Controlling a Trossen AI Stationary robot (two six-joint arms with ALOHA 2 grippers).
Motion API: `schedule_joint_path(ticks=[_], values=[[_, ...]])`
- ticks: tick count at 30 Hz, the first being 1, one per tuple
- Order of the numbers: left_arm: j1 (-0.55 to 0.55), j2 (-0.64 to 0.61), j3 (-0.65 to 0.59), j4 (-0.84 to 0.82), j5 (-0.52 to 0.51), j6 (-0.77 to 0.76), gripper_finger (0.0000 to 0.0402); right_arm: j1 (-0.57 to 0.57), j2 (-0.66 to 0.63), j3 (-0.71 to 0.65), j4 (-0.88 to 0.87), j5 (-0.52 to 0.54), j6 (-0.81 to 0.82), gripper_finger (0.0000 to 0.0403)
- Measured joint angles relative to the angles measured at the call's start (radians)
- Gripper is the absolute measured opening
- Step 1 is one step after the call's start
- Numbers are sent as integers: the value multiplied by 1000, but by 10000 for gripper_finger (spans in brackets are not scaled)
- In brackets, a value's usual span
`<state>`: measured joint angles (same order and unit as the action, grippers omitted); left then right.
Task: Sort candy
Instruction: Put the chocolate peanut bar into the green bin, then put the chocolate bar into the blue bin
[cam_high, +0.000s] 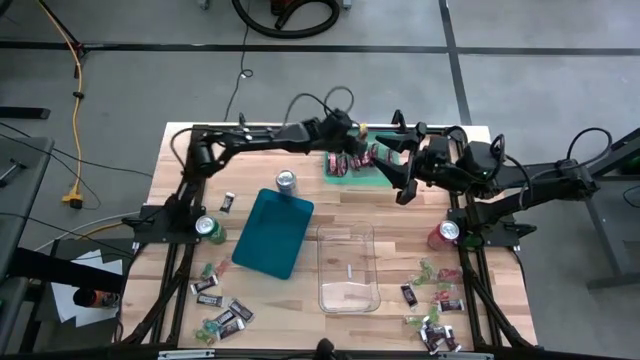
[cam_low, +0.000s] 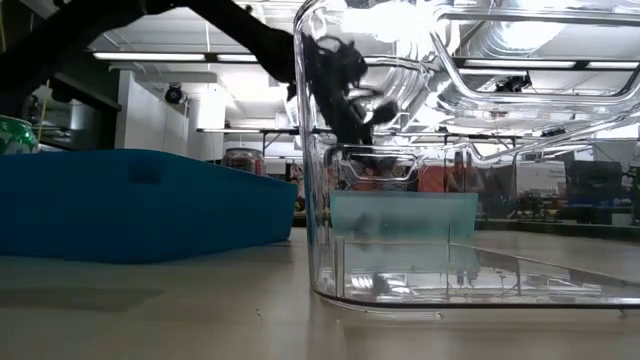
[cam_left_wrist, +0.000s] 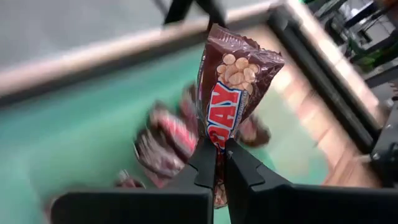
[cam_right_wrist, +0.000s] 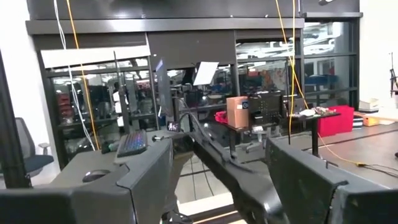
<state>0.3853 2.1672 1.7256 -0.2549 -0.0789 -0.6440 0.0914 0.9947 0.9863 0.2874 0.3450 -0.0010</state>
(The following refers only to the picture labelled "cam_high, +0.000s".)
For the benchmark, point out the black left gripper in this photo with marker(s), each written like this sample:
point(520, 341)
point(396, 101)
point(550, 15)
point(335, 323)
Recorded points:
point(342, 132)

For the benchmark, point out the silver soda can red print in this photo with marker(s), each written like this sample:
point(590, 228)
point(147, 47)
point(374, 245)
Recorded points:
point(286, 181)

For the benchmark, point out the white paper sheets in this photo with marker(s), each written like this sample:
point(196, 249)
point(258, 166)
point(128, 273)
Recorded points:
point(62, 300)

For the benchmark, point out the translucent green plastic bin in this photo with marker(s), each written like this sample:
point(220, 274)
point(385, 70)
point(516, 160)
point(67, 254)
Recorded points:
point(350, 179)

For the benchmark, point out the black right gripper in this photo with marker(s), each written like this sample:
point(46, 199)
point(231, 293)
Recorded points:
point(432, 160)

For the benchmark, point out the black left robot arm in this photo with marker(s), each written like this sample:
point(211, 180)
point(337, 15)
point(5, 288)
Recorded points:
point(250, 137)

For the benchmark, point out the PayDay candy bar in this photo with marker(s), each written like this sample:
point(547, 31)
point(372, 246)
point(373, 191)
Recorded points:
point(332, 164)
point(342, 165)
point(389, 156)
point(355, 161)
point(375, 150)
point(366, 157)

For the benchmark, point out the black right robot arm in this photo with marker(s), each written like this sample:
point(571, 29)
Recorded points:
point(530, 185)

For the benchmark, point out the clear plastic bin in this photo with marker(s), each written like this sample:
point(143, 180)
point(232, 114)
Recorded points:
point(348, 280)

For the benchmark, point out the black metal table frame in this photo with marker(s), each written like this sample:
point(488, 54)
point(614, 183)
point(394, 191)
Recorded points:
point(175, 300)

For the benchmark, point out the dark blue plastic bin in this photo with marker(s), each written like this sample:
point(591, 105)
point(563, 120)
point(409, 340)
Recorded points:
point(272, 235)

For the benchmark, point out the black metal stand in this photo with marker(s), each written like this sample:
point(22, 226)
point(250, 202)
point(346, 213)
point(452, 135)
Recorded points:
point(602, 250)

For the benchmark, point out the black padded bar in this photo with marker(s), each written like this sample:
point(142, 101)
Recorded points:
point(60, 270)

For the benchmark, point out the silver metal bracket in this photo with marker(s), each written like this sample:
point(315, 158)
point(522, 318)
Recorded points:
point(186, 354)

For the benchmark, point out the orange black bottle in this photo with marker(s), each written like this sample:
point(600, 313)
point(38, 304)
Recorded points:
point(97, 299)

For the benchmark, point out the green soda can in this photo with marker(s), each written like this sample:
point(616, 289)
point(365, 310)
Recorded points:
point(205, 225)

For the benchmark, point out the person's head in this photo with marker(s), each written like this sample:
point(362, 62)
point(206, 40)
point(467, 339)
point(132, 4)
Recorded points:
point(325, 349)

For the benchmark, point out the black table clamp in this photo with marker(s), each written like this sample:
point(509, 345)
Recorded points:
point(398, 119)
point(242, 120)

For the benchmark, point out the black tripod leg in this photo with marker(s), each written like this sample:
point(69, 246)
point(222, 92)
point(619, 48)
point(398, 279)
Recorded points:
point(59, 22)

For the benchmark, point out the black flat bar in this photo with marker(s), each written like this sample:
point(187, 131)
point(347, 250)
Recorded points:
point(25, 113)

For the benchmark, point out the grey side table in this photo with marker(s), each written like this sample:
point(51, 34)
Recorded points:
point(25, 200)

